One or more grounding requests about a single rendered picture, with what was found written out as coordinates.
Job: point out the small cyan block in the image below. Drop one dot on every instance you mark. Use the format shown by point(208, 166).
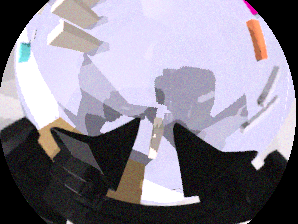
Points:
point(24, 52)

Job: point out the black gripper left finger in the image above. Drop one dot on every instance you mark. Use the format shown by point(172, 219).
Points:
point(108, 153)

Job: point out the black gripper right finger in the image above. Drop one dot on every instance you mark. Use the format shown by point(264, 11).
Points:
point(200, 163)

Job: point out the magenta block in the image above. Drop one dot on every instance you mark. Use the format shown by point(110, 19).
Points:
point(251, 9)

